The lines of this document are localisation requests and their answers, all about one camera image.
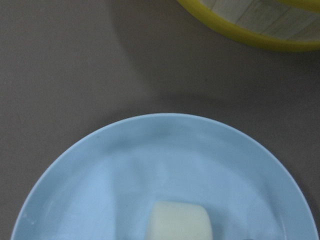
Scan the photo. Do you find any white steamed bun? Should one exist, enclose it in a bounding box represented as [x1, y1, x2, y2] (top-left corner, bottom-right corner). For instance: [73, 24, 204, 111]
[145, 201, 213, 240]

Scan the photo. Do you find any yellow rimmed bamboo steamer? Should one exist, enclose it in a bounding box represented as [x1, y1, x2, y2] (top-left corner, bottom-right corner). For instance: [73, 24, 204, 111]
[179, 0, 320, 52]

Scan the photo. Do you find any light blue plate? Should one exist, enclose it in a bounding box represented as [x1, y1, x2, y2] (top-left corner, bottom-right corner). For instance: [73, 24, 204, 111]
[11, 113, 319, 240]

